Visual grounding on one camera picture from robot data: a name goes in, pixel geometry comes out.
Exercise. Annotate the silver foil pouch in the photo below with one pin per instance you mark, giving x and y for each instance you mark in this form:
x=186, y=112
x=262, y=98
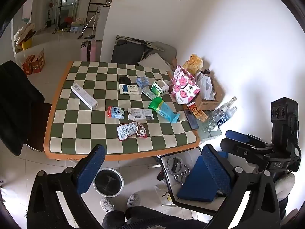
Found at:
x=149, y=93

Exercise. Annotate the clear glass bottle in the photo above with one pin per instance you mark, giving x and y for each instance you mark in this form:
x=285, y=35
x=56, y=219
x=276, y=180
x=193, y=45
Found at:
x=222, y=108

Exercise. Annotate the white plastic bag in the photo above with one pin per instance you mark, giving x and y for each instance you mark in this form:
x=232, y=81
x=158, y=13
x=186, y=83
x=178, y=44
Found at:
x=205, y=85

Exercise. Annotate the white cabinet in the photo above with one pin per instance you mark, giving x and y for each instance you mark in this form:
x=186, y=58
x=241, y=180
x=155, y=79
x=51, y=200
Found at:
x=101, y=23

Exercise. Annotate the black chair with dark coat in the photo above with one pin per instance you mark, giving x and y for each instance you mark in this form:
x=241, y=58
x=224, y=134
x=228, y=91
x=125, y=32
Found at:
x=16, y=105

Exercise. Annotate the grey fuzzy slipper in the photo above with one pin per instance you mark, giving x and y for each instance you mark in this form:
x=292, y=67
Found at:
x=134, y=199
x=107, y=204

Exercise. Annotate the yellow snack bag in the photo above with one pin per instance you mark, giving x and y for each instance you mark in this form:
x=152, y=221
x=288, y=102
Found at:
x=194, y=63

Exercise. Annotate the coat rack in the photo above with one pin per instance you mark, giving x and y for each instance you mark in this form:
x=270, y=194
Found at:
x=62, y=4

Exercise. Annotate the white bag with yellow print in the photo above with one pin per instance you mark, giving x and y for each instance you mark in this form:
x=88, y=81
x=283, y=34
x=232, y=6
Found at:
x=164, y=195

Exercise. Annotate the pink floral paper bag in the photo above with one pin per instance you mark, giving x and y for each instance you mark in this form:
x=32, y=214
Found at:
x=183, y=85

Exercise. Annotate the yellow bin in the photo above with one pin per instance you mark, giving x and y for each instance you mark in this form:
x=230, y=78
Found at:
x=26, y=44

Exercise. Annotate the dark blue phone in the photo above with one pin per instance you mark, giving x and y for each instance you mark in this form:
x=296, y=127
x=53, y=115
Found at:
x=191, y=120

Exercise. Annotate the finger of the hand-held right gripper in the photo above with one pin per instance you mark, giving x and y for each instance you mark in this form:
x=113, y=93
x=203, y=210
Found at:
x=240, y=149
x=238, y=135

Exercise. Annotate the green and blue packet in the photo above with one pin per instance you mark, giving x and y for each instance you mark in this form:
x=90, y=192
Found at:
x=164, y=109

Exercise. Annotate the small black object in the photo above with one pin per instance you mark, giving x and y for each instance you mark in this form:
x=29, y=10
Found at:
x=124, y=79

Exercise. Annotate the brown cardboard box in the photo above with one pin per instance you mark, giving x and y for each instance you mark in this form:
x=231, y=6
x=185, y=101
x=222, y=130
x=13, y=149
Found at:
x=207, y=105

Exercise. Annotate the person's legs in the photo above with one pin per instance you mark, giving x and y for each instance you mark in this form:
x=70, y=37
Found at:
x=143, y=219

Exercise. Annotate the round trash bin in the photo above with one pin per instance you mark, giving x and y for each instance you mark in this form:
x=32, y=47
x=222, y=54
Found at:
x=108, y=182

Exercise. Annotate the crumpled blue packet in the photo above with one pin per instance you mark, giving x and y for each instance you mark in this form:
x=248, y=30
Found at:
x=142, y=81

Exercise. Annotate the red and yellow box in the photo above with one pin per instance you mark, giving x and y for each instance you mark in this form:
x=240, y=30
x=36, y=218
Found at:
x=197, y=112

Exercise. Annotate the green checkered tablecloth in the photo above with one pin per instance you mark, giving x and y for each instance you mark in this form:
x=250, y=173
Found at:
x=95, y=133

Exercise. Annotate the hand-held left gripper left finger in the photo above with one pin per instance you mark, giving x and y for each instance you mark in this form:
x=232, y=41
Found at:
x=91, y=162

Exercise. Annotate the red carton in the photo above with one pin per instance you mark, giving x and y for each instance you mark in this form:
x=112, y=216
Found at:
x=39, y=62
x=27, y=65

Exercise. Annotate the green and white box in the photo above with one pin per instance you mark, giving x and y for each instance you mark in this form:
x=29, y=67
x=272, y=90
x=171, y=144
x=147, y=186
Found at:
x=159, y=87

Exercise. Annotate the metal rings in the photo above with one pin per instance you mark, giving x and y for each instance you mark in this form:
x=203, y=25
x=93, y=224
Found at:
x=175, y=165

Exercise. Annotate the long white box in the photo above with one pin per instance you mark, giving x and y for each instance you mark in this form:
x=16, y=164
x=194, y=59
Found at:
x=84, y=97

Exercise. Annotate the flat white box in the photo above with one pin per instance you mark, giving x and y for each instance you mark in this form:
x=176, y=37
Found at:
x=140, y=114

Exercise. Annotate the person's right hand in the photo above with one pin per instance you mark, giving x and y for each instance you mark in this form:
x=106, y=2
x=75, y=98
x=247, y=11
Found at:
x=284, y=186

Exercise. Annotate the pile of bedding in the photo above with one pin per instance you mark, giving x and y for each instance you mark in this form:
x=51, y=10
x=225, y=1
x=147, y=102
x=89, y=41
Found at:
x=23, y=32

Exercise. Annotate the black framed white stool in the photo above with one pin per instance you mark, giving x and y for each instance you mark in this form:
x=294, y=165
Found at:
x=171, y=190

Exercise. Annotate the clear bottle with blue label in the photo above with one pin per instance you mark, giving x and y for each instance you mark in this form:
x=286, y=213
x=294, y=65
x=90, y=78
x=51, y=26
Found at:
x=221, y=119

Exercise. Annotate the white and blue medicine box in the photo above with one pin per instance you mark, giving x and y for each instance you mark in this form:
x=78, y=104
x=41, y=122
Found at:
x=129, y=89

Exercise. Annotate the pink suitcase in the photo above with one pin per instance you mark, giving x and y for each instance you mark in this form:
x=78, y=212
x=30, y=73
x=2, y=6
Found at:
x=90, y=51

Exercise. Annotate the white and red snack pouch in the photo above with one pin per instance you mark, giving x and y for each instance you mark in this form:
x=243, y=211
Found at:
x=131, y=131

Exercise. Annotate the broom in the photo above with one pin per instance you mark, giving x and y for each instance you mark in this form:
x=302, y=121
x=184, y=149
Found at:
x=87, y=27

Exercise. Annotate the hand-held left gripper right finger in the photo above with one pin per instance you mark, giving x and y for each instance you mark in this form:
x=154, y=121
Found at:
x=215, y=169

